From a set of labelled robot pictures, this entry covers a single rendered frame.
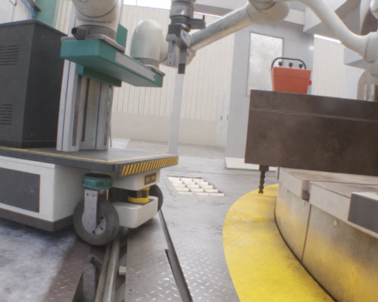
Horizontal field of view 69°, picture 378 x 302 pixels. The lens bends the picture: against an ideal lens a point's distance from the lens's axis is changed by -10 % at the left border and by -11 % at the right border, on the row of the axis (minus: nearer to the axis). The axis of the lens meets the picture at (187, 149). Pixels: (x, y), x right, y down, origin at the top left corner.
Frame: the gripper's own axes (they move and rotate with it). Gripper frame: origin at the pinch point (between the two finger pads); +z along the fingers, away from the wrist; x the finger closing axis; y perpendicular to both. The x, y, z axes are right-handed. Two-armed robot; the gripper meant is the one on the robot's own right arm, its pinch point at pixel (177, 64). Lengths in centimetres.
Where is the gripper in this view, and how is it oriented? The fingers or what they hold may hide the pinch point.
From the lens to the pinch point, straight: 112.7
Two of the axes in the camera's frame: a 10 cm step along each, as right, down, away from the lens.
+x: -2.6, 0.2, -9.7
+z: -0.9, 10.0, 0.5
